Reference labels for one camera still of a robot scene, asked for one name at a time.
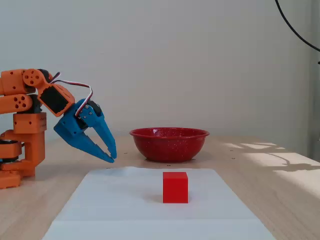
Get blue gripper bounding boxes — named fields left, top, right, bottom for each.
left=53, top=98, right=118, bottom=164

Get red cube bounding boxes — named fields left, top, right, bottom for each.
left=162, top=171, right=189, bottom=204

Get red speckled bowl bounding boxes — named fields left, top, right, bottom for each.
left=129, top=127, right=210, bottom=164

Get white paper sheet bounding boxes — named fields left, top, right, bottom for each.
left=41, top=166, right=276, bottom=240

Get white red black servo wire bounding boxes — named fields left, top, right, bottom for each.
left=50, top=72, right=94, bottom=117

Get black hanging cable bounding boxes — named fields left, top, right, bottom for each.
left=274, top=0, right=320, bottom=52

